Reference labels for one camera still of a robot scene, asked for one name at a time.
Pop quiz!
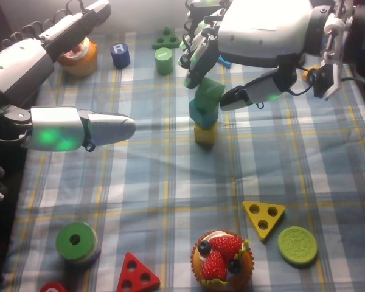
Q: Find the blue plaid tablecloth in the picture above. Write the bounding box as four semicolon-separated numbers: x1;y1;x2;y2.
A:
0;29;365;292

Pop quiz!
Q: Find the dark blue letter cylinder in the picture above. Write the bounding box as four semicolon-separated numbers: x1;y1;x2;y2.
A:
110;43;131;69

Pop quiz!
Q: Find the strawberry toy cupcake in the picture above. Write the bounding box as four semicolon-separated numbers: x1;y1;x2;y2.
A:
190;229;254;288

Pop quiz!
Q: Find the yellow toy cube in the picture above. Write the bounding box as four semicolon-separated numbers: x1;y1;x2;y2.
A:
193;122;218;144

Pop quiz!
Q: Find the yellow triangle block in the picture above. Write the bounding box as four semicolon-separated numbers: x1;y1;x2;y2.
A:
242;200;286;242

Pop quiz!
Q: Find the orange cream toy cupcake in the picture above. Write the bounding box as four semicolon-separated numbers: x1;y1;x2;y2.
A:
57;36;98;77

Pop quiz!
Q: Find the light blue letter cube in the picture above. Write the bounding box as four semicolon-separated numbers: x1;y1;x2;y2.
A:
189;100;220;128

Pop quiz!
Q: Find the green sandwich cookie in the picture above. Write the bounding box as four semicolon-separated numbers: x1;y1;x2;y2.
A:
277;226;319;268

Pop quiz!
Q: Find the green number cube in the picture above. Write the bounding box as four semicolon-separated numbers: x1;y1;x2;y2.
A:
193;76;226;111

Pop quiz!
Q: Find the green cylinder block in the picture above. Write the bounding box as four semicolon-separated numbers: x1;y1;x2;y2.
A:
154;47;174;76

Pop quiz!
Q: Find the green triangle block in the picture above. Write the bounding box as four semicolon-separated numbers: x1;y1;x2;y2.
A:
151;26;183;50

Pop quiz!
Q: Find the coloured ring stack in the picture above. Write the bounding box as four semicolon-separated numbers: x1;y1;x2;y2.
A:
55;221;102;268

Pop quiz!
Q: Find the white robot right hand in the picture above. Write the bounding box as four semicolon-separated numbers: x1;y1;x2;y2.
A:
0;0;137;153

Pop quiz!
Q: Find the red triangle block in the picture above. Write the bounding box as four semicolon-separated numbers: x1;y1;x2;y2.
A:
116;252;161;292

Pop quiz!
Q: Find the yellow toy biscuit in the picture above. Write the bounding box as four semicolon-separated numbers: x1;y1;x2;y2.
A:
302;64;322;82

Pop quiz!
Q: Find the blue triangle block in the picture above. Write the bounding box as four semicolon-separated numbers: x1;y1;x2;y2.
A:
217;54;232;69

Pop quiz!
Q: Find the red letter cylinder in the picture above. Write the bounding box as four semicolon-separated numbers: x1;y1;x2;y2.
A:
38;282;68;292

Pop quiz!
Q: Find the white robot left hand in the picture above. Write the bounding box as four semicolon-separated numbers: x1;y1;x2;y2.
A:
178;0;316;112

